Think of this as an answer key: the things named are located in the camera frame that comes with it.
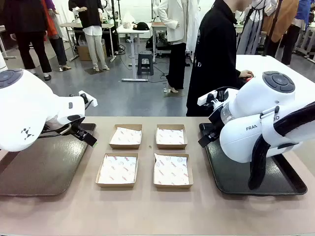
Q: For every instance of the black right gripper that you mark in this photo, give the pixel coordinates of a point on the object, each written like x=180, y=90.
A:
x=216, y=120

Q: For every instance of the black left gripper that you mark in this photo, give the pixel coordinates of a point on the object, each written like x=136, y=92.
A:
x=78, y=130

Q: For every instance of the kraft paper food box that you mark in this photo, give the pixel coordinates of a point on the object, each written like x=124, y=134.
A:
x=172, y=186
x=171, y=147
x=115, y=185
x=125, y=147

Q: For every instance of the person's right forearm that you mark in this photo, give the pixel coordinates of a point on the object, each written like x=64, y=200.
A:
x=235, y=68

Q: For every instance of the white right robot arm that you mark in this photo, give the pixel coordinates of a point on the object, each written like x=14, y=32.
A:
x=258, y=110

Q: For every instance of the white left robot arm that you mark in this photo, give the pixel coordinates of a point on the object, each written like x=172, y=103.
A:
x=24, y=105

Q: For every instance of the large black serving tray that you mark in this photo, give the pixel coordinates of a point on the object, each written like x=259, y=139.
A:
x=233, y=177

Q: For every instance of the large brown serving tray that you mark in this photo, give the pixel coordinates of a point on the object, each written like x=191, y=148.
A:
x=49, y=167

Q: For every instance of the person's right hand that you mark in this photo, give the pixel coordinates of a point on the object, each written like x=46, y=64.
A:
x=246, y=74

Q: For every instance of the dark floor mat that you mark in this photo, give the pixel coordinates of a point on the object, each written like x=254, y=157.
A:
x=89, y=71

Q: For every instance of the person in black shirt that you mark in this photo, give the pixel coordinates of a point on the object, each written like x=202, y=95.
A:
x=211, y=49

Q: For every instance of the dark grey plastic stool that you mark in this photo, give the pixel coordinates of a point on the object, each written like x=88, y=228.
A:
x=145, y=62

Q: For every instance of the white height-adjustable desk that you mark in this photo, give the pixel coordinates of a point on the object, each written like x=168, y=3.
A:
x=134, y=49

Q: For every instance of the mannequin in orange garment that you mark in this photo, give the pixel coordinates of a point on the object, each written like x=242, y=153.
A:
x=57, y=41

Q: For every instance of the mannequin grey skirt black apron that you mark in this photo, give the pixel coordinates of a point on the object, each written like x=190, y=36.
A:
x=248, y=32

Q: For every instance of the wooden top table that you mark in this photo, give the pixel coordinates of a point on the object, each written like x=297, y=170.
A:
x=71, y=25

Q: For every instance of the mannequin white jacket black pants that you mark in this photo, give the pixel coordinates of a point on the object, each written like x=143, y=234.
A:
x=172, y=22

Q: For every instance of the black hat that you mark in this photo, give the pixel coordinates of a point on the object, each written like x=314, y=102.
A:
x=141, y=26

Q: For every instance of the mannequin black top beige pants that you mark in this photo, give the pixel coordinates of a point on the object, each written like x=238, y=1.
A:
x=89, y=14

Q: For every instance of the white-legged side table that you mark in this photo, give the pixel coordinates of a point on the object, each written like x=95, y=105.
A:
x=3, y=44

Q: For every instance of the bystander in black clothes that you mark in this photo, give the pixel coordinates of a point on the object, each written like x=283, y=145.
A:
x=27, y=24

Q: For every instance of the mannequin in brown coat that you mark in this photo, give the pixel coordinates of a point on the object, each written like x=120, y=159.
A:
x=283, y=22

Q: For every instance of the figure in blue top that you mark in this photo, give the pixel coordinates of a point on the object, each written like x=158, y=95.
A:
x=304, y=12

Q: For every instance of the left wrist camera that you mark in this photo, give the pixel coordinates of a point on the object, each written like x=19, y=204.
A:
x=91, y=102

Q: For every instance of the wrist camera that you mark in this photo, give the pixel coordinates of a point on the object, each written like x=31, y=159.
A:
x=91, y=102
x=203, y=99

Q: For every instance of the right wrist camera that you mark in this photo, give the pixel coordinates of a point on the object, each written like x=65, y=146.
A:
x=203, y=99

